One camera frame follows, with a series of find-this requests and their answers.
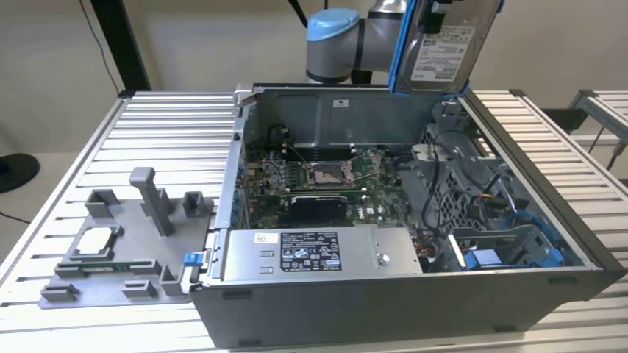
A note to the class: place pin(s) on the metal slat side table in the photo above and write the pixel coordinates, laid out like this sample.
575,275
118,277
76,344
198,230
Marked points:
608,110

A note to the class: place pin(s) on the black graphics card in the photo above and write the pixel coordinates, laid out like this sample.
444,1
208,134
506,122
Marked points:
316,207

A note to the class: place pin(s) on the grey metal disk bay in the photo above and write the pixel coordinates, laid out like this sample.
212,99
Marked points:
456,206

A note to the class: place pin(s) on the green motherboard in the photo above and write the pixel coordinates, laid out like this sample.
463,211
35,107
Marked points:
383,198

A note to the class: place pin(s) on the blue case latch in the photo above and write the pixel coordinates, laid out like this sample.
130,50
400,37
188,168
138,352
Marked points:
191,259

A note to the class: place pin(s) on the silver CPU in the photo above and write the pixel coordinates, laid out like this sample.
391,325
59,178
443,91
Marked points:
98,240

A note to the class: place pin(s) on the grey parts rack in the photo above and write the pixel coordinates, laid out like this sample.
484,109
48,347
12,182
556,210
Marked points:
132,220

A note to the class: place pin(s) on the locking lever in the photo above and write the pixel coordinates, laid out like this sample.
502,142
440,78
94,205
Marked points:
298,152

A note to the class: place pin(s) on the CPU socket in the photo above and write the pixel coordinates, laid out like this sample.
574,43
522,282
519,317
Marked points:
324,174

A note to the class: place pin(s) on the black upright post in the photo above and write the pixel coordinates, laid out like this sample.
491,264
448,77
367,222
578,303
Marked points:
120,44

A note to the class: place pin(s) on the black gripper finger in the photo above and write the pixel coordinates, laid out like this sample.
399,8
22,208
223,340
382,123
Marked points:
432,18

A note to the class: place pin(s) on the grey power supply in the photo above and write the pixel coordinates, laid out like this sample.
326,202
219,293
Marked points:
314,253

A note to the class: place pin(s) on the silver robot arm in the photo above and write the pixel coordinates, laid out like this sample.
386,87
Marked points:
339,48

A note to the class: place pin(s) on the black box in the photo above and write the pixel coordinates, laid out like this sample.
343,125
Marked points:
564,119

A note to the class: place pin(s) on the green RAM stick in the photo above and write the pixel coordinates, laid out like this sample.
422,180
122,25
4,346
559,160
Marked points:
106,265

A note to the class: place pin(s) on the open grey PC case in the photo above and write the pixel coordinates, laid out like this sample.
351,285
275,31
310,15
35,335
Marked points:
343,316

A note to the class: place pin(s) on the hard disk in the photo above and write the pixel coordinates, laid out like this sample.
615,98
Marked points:
486,259
442,55

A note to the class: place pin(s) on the black round stand base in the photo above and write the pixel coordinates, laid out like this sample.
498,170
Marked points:
18,173

